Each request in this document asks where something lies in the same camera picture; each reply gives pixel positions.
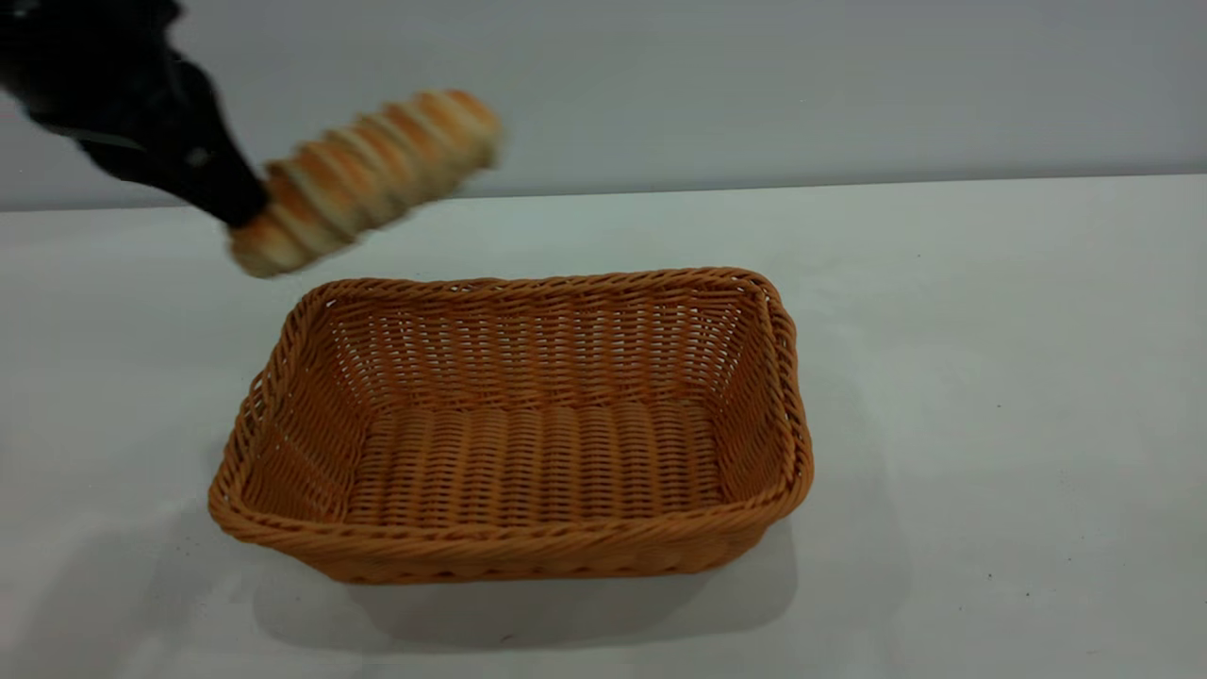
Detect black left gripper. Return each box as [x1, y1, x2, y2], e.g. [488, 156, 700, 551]
[0, 0, 271, 228]

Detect long ridged bread loaf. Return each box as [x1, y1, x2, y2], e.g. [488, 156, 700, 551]
[229, 90, 503, 279]

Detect orange woven wicker basket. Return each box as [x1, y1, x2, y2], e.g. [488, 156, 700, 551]
[207, 267, 814, 586]

